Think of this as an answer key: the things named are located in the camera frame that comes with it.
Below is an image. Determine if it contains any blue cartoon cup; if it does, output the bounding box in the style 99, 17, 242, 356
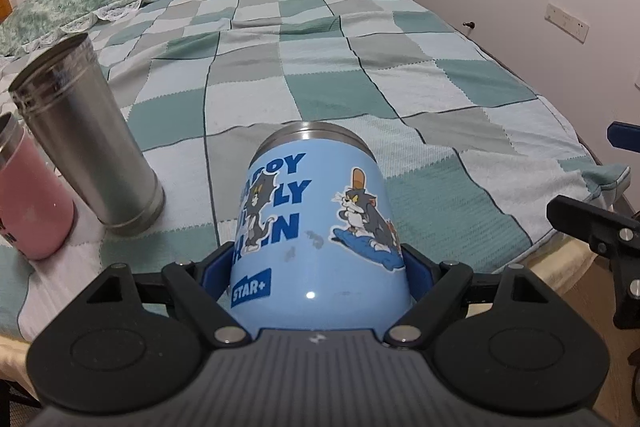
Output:
229, 121, 411, 337

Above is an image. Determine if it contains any pink steel cup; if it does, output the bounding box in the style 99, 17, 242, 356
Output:
1, 113, 75, 260

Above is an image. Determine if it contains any checkered green bed blanket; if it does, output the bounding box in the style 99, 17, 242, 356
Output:
1, 0, 630, 339

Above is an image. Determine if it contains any tall steel tumbler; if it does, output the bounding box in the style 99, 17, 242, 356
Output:
9, 34, 165, 236

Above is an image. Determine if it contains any white wall socket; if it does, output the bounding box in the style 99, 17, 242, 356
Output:
544, 3, 589, 43

